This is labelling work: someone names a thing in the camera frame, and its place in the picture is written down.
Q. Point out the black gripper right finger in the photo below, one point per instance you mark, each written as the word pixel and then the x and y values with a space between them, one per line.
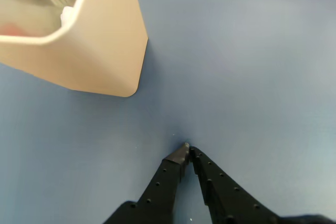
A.
pixel 225 197

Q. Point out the white crumpled cloth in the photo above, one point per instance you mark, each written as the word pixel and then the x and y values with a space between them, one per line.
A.
pixel 67 15

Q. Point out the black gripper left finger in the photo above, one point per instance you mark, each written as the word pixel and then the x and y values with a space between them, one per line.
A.
pixel 162 190

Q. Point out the beige square box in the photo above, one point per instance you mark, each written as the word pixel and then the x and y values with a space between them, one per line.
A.
pixel 105 51

